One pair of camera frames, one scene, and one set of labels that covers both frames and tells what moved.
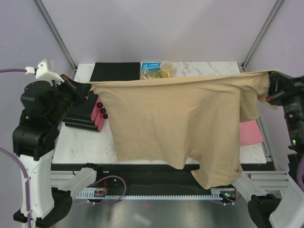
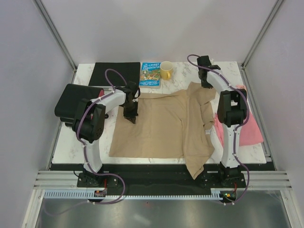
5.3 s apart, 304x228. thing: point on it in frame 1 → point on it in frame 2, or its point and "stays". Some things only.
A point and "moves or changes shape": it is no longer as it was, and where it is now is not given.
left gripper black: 81,90 → 131,117
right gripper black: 282,85 → 206,85
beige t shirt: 180,121 moves or changes shape
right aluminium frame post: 261,33 stays
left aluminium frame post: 49,23 stays
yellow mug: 166,69 stays
